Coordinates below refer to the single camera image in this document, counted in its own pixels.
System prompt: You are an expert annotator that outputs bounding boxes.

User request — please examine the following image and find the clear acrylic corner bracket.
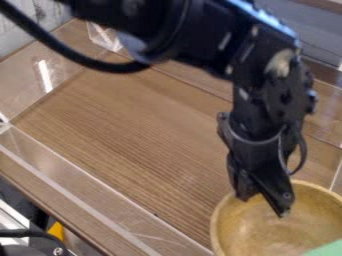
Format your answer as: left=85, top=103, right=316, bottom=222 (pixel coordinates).
left=87, top=22, right=124, bottom=53

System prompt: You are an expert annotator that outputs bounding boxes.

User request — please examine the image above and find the green rectangular block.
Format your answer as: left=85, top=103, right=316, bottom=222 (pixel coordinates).
left=303, top=239, right=342, bottom=256

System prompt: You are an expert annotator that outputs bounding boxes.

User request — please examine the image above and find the yellow black clamp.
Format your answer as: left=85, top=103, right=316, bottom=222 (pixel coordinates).
left=49, top=222, right=66, bottom=242

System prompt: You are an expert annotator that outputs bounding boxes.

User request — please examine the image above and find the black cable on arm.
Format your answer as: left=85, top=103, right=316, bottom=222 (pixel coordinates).
left=0, top=0, right=153, bottom=74

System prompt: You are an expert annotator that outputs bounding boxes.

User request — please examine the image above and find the clear acrylic enclosure wall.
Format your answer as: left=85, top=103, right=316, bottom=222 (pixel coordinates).
left=0, top=16, right=342, bottom=256

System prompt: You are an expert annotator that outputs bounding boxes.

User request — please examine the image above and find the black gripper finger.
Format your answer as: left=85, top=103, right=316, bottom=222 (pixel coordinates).
left=226, top=154, right=260, bottom=202
left=260, top=180, right=296, bottom=218

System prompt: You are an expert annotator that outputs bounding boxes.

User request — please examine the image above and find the black cable lower left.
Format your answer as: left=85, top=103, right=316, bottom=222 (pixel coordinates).
left=0, top=229, right=69, bottom=251

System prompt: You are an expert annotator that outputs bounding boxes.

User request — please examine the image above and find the brown wooden bowl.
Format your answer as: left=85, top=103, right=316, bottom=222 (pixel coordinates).
left=210, top=180, right=342, bottom=256

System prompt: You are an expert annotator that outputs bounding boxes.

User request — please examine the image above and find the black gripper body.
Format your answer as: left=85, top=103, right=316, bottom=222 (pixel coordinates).
left=216, top=112, right=309, bottom=208

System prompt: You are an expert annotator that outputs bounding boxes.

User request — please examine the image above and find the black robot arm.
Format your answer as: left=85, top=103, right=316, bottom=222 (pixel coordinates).
left=69, top=0, right=319, bottom=216

